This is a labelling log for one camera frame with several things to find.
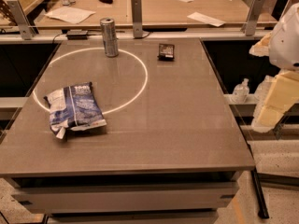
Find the black power adapter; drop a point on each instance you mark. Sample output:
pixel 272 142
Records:
pixel 77 35

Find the right metal bracket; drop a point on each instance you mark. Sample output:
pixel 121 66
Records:
pixel 255 9

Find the middle metal bracket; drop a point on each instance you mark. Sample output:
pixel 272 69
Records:
pixel 136 7

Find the white drawer front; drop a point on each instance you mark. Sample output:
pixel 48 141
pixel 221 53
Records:
pixel 128 198

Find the clear sanitizer bottle left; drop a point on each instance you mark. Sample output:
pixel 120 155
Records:
pixel 241 91

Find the white paper sheet right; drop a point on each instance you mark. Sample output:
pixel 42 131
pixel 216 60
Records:
pixel 206 19

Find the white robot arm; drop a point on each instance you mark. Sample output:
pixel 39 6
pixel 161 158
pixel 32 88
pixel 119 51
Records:
pixel 284 45

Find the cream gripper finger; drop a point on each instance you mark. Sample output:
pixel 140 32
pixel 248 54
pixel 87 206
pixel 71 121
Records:
pixel 279 94
pixel 261 48

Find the white paper sheet left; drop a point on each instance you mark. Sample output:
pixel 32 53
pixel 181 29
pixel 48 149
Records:
pixel 70 14

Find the blue chip bag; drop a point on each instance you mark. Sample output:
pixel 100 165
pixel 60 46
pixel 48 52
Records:
pixel 74 108

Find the metal bracket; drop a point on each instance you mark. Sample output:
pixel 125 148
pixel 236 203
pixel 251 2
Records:
pixel 255 9
pixel 136 7
pixel 26 30

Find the small black snack packet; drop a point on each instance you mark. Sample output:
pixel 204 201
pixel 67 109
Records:
pixel 166 52

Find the silver redbull can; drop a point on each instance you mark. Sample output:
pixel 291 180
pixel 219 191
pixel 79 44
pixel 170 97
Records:
pixel 109 37

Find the left metal bracket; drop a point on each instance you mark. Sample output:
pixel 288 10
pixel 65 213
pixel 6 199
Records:
pixel 26 30

